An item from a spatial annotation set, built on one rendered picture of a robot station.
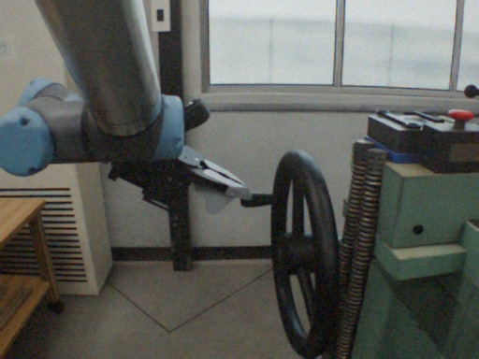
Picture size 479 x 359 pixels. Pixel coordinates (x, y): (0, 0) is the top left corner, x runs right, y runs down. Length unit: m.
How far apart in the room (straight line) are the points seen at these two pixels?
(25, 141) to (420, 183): 0.43
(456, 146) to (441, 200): 0.06
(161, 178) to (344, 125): 1.39
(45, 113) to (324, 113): 1.49
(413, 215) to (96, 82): 0.35
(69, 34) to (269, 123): 1.54
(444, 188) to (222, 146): 1.43
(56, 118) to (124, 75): 0.15
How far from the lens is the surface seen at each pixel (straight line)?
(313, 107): 1.79
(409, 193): 0.44
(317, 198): 0.43
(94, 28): 0.28
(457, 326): 0.54
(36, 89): 0.57
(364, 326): 0.81
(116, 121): 0.38
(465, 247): 0.51
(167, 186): 0.56
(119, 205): 1.97
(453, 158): 0.46
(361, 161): 0.50
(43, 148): 0.45
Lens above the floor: 1.09
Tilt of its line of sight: 21 degrees down
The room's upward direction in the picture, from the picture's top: straight up
